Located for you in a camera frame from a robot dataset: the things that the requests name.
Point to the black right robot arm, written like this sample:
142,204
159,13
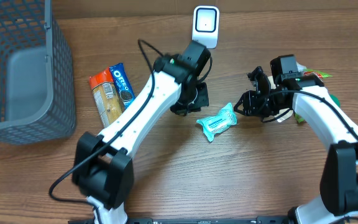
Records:
290,89

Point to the green lid jar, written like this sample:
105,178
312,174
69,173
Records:
336,100

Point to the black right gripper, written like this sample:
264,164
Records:
250,107

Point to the teal snack packet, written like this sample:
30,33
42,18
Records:
217,124

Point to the dark grey plastic basket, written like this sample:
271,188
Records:
37,99

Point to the blue Oreo cookie pack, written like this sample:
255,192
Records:
122,84

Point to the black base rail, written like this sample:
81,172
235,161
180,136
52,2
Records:
257,220

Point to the white barcode scanner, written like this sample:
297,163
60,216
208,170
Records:
205,28

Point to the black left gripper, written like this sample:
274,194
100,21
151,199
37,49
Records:
204,100

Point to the green snack packet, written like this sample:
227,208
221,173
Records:
319,74

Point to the beige paper bag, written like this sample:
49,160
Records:
286,114

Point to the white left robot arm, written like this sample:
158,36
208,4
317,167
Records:
103,163

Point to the red snack packet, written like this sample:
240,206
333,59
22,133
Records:
107,100

